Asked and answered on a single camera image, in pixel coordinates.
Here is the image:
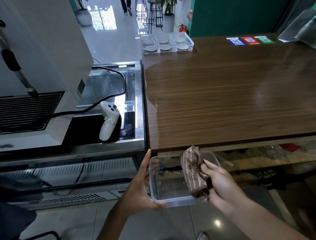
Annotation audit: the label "group of white round lids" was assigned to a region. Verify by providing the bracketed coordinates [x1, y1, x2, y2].
[143, 37, 191, 52]

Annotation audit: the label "white coffee machine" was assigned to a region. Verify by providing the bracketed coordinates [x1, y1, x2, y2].
[0, 0, 94, 152]

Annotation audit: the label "clear plastic container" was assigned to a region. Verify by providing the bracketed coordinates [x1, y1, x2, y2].
[148, 151, 221, 208]

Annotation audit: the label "green leafy plant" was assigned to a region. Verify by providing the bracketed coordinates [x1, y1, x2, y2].
[160, 0, 182, 16]

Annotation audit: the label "black metal steam wand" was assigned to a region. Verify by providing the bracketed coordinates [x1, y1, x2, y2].
[0, 20, 39, 98]

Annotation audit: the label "person's dark clothing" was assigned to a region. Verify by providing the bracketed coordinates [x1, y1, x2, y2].
[0, 173, 38, 240]

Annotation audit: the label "red packet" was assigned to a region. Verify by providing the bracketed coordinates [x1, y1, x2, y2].
[279, 143, 301, 152]

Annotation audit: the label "clear plastic bag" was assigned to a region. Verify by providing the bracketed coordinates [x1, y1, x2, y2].
[277, 7, 316, 49]

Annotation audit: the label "black power cable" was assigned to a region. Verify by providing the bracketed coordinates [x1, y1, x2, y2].
[48, 65, 127, 119]

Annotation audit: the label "tall white plant pot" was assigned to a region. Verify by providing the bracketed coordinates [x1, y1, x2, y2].
[163, 13, 175, 33]

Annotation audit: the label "steel glass display case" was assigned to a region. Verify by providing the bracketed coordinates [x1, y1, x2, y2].
[0, 60, 148, 211]

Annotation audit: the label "clear compartment organizer tray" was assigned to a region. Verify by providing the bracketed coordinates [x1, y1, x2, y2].
[140, 32, 195, 55]

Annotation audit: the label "green square sticker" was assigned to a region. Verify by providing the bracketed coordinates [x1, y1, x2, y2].
[254, 36, 275, 45]

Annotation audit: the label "black wire bar stool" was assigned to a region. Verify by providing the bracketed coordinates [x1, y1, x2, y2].
[148, 0, 164, 34]
[135, 0, 149, 21]

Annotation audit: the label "black drip tray grille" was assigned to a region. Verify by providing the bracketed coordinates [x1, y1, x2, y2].
[0, 91, 65, 135]

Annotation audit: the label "round white plant pot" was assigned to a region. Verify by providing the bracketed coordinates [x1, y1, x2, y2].
[75, 8, 92, 27]

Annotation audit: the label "white handheld controller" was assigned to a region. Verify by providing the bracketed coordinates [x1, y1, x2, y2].
[99, 101, 121, 141]

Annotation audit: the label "blue square sticker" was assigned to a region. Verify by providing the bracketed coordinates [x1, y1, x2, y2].
[226, 37, 246, 46]

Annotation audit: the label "brown striped cloth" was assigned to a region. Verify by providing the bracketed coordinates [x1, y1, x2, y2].
[181, 145, 213, 201]

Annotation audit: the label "crumpled clear plastic wrapping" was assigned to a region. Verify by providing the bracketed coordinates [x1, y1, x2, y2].
[217, 145, 316, 173]

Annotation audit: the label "person's right hand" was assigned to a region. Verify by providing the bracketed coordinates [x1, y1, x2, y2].
[200, 160, 248, 218]

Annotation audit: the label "person's right forearm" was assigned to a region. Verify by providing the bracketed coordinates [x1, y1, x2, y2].
[222, 196, 305, 240]

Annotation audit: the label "dark coffee grounds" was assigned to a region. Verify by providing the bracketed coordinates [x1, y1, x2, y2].
[163, 155, 184, 172]

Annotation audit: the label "red square sticker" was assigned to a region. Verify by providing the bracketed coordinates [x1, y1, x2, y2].
[240, 37, 261, 45]

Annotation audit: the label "person's left forearm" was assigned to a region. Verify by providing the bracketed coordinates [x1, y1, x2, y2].
[96, 209, 135, 240]

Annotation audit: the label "person's left hand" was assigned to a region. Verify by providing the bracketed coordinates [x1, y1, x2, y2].
[118, 149, 168, 218]

